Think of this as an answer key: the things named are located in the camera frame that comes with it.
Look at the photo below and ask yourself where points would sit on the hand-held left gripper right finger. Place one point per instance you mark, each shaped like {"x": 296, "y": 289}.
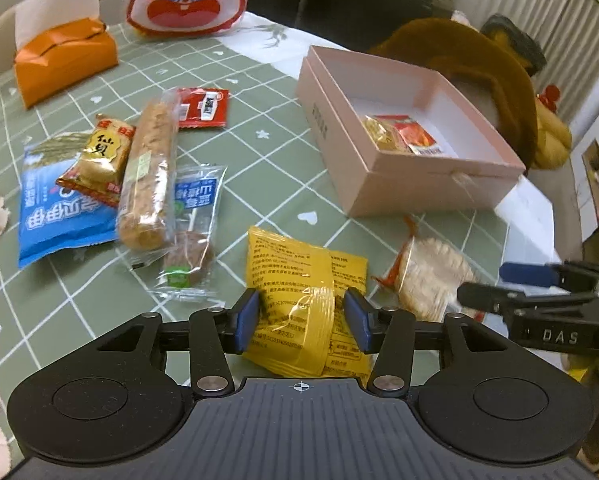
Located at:
{"x": 358, "y": 322}

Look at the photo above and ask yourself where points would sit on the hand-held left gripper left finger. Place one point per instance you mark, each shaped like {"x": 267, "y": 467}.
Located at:
{"x": 247, "y": 322}

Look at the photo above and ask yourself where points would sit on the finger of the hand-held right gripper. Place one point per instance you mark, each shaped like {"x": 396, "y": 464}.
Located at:
{"x": 527, "y": 274}
{"x": 484, "y": 296}

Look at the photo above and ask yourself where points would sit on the round rice cracker packet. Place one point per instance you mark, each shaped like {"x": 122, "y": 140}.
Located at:
{"x": 429, "y": 275}

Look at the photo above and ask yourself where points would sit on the yellow snack packet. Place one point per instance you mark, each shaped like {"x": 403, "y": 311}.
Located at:
{"x": 299, "y": 280}

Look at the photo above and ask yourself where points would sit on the pink cardboard box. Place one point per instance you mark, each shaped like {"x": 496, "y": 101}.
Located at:
{"x": 404, "y": 180}

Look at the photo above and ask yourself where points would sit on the long bread stick packet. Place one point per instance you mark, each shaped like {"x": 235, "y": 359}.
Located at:
{"x": 147, "y": 175}

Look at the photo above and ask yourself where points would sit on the blue seaweed snack packet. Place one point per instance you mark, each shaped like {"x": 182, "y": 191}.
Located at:
{"x": 59, "y": 225}

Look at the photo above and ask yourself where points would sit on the yellow red rice cracker packet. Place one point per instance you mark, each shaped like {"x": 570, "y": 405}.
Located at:
{"x": 101, "y": 160}

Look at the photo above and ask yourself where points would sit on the clear packet brown cookie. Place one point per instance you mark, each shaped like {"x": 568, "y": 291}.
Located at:
{"x": 192, "y": 255}

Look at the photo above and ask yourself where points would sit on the green checked tablecloth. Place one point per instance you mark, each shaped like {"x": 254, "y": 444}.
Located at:
{"x": 269, "y": 180}

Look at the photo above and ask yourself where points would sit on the red orange snack packet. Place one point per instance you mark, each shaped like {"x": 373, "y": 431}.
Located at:
{"x": 422, "y": 140}

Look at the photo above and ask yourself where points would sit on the gold foil snack packet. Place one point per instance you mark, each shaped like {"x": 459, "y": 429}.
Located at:
{"x": 384, "y": 135}

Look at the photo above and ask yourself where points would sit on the small red sachet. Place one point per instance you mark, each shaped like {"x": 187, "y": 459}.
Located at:
{"x": 204, "y": 107}

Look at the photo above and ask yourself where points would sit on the brown plush toy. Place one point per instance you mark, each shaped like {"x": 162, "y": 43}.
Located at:
{"x": 479, "y": 60}

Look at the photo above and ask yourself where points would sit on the dark grey chair back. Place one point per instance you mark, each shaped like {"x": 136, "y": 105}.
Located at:
{"x": 522, "y": 45}

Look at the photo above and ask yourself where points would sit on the beige curtain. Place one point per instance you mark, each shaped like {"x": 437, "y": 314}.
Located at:
{"x": 554, "y": 5}

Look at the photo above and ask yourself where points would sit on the orange tissue box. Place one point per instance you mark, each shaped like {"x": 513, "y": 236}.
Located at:
{"x": 64, "y": 65}

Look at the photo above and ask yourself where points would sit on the white tissue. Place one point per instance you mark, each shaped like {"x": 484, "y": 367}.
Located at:
{"x": 54, "y": 5}

